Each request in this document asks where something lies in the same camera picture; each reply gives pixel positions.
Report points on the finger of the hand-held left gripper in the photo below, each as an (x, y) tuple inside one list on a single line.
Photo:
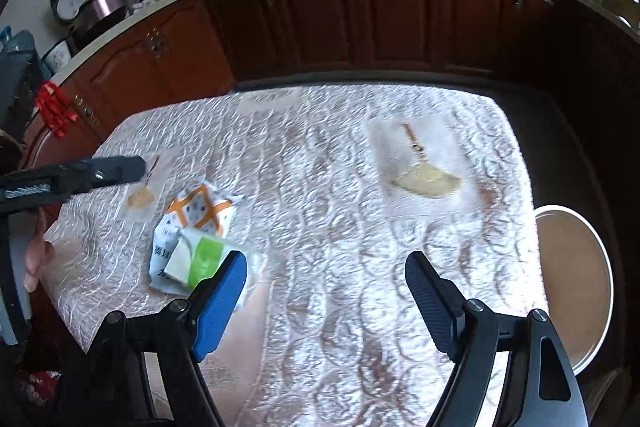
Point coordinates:
[(110, 171)]

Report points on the blue water jug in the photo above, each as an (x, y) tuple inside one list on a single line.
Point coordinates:
[(17, 44)]

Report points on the person's left hand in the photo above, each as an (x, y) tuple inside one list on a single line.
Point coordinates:
[(37, 257)]

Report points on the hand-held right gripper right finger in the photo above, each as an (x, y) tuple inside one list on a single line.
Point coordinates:
[(430, 302)]

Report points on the white dial kitchen scale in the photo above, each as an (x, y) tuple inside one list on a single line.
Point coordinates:
[(70, 3)]

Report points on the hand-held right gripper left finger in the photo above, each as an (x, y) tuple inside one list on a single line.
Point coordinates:
[(220, 302)]

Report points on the round beige stool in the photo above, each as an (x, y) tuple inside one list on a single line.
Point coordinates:
[(570, 292)]

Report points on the white green carton box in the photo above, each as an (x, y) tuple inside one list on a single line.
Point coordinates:
[(200, 257)]

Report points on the brown wooden base cabinets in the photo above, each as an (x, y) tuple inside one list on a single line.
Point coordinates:
[(390, 17)]

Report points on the white orange wrapper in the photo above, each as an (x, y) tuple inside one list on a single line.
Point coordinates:
[(200, 207)]

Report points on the red knot ornament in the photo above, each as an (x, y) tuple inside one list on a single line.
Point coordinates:
[(55, 107)]

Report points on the white flower print jar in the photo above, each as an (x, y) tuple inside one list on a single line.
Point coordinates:
[(56, 56)]

